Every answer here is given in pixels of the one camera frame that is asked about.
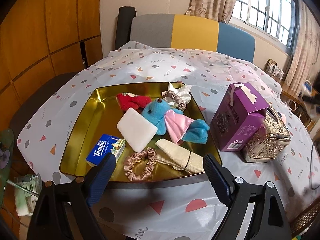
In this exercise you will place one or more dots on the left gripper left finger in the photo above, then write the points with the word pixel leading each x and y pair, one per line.
pixel 98 178

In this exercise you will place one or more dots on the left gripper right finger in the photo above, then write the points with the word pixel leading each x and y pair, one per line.
pixel 220 178

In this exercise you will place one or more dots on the blue Tempo tissue pack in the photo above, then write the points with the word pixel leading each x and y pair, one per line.
pixel 107 144

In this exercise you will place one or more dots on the cream mesh cloth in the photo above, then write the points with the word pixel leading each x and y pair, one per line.
pixel 178 157

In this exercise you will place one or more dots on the pink satin scrunchie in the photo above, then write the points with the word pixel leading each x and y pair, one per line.
pixel 139 167

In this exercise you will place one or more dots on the white foam sponge block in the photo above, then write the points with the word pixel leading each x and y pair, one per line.
pixel 136 130

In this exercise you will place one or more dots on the ornate silver tissue box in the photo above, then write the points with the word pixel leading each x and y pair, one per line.
pixel 269 140

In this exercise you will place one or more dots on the purple cardboard box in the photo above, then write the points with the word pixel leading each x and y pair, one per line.
pixel 239 115

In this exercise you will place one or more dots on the gold metal tray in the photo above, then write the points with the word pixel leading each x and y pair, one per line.
pixel 100 115

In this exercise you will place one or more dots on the blue plush bear pink dress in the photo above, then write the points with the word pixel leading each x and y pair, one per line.
pixel 172 121

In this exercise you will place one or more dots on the red plush strawberry toy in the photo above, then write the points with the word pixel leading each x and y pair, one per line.
pixel 134 101

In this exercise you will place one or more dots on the wooden side shelf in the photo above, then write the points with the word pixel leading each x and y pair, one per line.
pixel 305 111

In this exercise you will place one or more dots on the wooden wardrobe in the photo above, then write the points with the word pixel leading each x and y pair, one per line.
pixel 41 39

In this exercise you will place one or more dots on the grey yellow blue sofa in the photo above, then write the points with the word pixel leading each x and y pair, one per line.
pixel 191 32

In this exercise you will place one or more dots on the barred window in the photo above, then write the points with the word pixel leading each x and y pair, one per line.
pixel 275 21

